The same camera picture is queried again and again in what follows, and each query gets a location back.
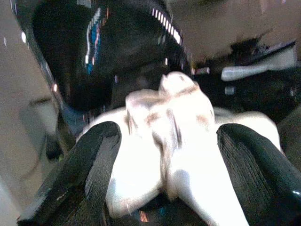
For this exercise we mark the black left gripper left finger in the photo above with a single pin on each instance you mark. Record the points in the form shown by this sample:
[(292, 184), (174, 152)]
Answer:
[(82, 169)]

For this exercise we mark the glossy black curved shell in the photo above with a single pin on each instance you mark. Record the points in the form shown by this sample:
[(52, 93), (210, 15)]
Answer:
[(70, 58)]

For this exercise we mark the white garment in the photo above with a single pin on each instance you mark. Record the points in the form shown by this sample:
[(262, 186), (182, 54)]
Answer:
[(164, 141)]

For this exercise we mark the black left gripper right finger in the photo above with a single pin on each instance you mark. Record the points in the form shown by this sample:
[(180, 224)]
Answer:
[(263, 179)]

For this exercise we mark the white long bar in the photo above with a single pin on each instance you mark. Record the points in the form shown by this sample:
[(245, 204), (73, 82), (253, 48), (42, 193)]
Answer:
[(247, 69)]

